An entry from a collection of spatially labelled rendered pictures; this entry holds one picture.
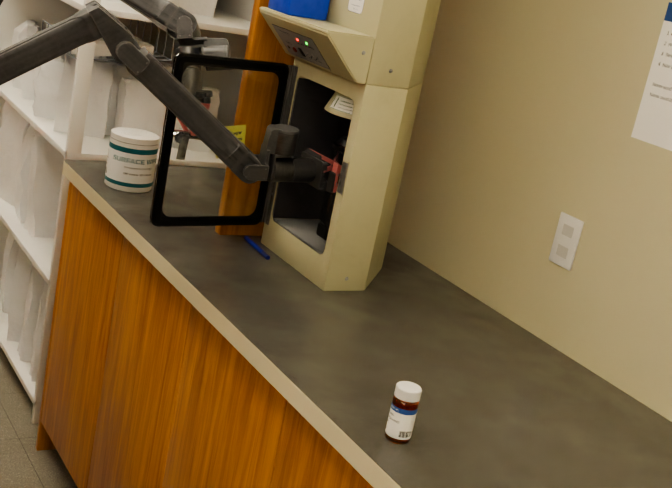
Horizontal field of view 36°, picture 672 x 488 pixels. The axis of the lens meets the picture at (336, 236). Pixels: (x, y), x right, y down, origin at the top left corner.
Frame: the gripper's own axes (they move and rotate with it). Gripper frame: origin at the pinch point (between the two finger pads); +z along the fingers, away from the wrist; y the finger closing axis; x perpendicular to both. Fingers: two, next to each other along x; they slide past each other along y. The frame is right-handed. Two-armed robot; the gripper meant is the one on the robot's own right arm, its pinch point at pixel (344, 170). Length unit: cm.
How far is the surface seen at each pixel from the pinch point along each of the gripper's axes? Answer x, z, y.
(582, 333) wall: 21, 34, -52
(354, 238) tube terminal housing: 11.5, -3.6, -14.5
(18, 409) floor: 116, -40, 112
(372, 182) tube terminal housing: -1.5, -1.5, -14.6
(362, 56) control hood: -28.8, -9.7, -14.8
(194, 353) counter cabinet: 39, -37, -11
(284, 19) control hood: -32.5, -18.7, 4.7
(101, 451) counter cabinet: 87, -39, 33
